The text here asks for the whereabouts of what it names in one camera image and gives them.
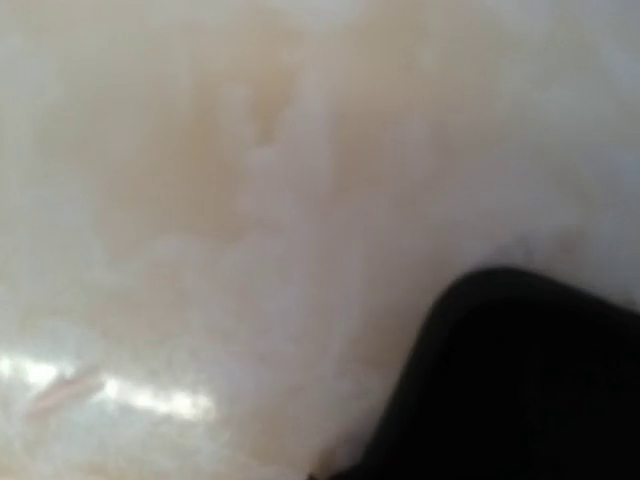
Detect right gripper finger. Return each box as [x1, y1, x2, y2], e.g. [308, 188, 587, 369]
[338, 268, 639, 479]

